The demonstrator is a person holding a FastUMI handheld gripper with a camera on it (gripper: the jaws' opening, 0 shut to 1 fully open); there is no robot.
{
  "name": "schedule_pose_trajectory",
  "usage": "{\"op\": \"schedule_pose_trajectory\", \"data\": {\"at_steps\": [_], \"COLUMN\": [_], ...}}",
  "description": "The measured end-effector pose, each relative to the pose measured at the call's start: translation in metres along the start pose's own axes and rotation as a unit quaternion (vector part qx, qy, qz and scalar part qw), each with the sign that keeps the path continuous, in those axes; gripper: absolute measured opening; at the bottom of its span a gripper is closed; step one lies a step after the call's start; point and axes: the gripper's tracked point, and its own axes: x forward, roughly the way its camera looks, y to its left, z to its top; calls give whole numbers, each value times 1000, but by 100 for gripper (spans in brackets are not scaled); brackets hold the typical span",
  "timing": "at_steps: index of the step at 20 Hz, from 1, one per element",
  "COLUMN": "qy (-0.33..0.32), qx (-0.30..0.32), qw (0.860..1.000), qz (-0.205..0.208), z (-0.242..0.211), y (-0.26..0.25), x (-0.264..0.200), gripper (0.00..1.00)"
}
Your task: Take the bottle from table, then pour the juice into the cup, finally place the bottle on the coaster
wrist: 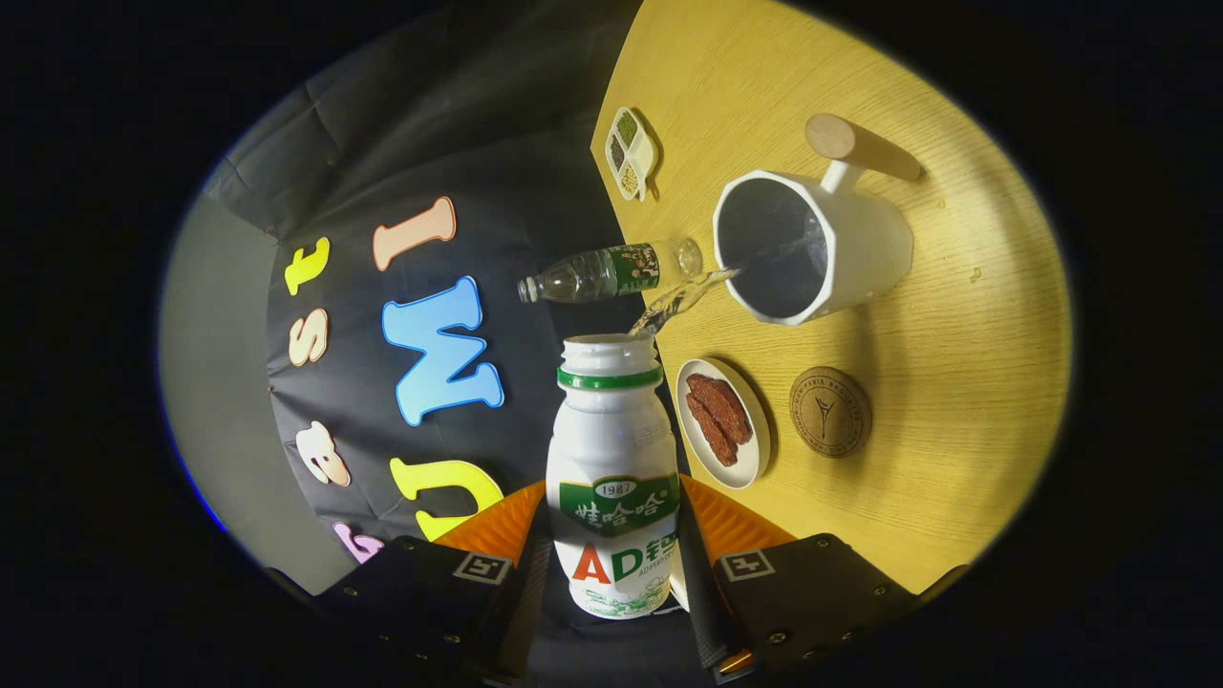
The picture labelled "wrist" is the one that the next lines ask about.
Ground round cork coaster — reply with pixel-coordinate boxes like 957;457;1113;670
789;366;872;459

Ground wooden table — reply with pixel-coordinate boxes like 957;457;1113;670
590;0;1073;595

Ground clear poured juice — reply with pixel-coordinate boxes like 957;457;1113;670
628;234;823;337

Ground white cup wooden handle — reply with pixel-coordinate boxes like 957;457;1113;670
712;113;925;328

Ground white juice bottle green label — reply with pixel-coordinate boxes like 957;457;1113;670
545;333;681;620

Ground white round plate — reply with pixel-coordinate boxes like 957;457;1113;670
675;357;772;491

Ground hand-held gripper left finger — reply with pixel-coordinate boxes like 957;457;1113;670
313;481;555;684

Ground clear plastic water bottle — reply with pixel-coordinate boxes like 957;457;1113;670
517;238;704;305

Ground black backdrop cloth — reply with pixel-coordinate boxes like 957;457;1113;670
196;0;713;688

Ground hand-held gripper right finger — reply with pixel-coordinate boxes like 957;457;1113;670
675;475;916;681

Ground white divided grain dish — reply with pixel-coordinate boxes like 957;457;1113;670
605;106;658;203

